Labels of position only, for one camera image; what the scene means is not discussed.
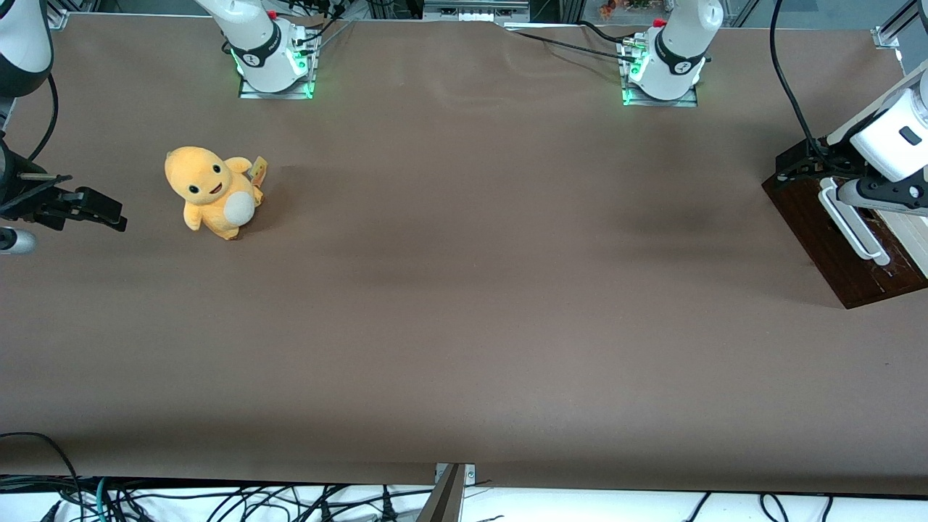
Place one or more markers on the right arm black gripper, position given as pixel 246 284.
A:
pixel 20 197

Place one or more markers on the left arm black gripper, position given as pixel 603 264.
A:
pixel 803 161

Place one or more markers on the dark wood drawer front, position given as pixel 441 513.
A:
pixel 819 246

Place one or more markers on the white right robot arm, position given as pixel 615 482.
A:
pixel 261 51

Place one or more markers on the white topped drawer cabinet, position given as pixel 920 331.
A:
pixel 917 243

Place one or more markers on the yellow plush toy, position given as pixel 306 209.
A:
pixel 206 185

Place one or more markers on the orange background objects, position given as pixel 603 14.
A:
pixel 609 9

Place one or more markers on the brown table cover sheet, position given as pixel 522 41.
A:
pixel 464 290

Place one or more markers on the grey equipment box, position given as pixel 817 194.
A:
pixel 475 10

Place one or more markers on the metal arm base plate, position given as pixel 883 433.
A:
pixel 250 90
pixel 689 101

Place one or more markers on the aluminium frame profile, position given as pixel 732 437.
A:
pixel 58 18
pixel 895 29

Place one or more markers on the grey mount bar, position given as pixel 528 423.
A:
pixel 444 504

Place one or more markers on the metal bracket plate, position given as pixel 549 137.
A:
pixel 470 473

